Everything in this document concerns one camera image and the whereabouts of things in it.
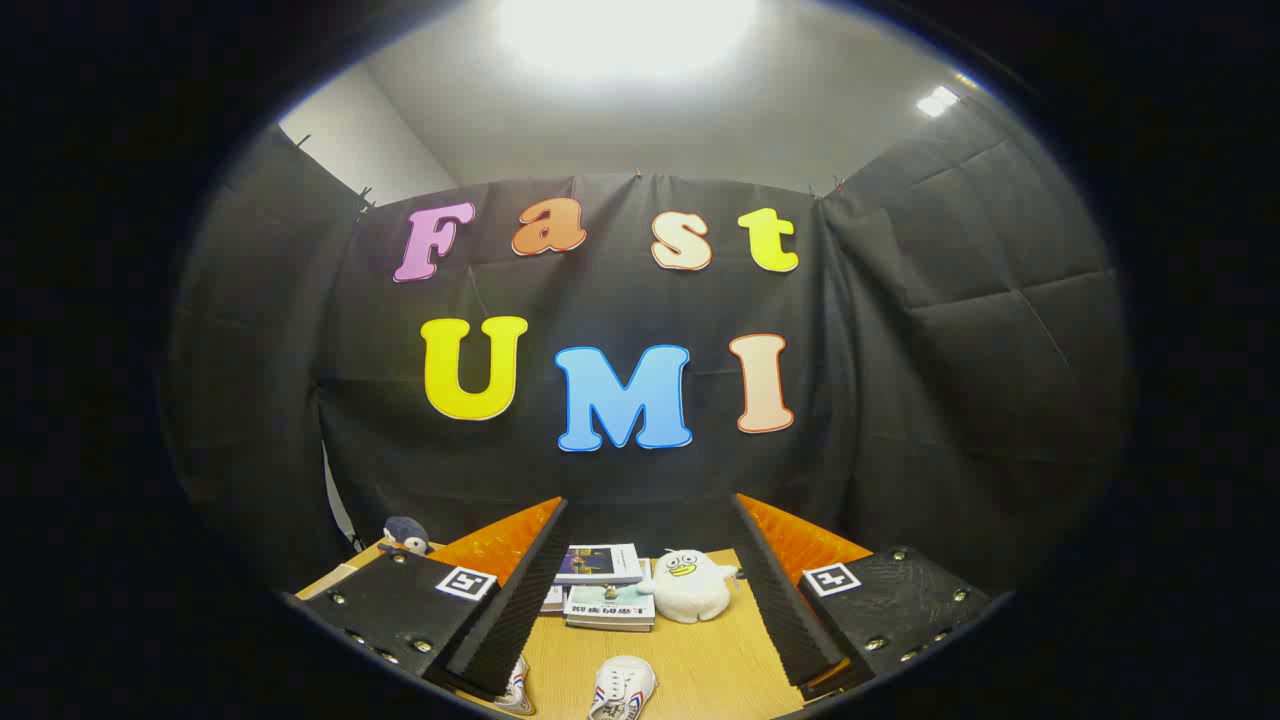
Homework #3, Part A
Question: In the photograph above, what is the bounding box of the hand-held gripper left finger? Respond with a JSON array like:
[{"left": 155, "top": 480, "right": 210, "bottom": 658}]
[{"left": 283, "top": 496, "right": 569, "bottom": 701}]

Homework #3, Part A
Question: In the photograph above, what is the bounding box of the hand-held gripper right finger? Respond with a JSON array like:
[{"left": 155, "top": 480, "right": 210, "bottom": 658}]
[{"left": 733, "top": 493, "right": 993, "bottom": 701}]

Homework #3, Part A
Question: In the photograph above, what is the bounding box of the white sneaker shoe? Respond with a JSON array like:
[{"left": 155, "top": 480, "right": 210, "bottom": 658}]
[
  {"left": 494, "top": 655, "right": 537, "bottom": 716},
  {"left": 588, "top": 655, "right": 658, "bottom": 720}
]

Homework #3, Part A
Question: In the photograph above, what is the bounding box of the book with dark blue cover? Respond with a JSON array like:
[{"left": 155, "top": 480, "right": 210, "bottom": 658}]
[{"left": 555, "top": 544, "right": 644, "bottom": 587}]

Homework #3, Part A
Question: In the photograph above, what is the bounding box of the book with teal cover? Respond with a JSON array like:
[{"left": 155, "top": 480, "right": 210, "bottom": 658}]
[{"left": 564, "top": 584, "right": 657, "bottom": 633}]

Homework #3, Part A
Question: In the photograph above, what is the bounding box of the white duck plush toy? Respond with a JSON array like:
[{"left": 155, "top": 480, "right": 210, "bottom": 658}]
[{"left": 637, "top": 548, "right": 741, "bottom": 625}]

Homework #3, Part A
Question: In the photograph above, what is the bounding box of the blue penguin plush toy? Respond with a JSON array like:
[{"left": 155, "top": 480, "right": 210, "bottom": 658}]
[{"left": 383, "top": 516, "right": 433, "bottom": 557}]

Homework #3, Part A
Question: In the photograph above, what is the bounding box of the large ceiling light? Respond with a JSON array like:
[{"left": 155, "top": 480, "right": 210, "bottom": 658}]
[{"left": 495, "top": 0, "right": 761, "bottom": 79}]

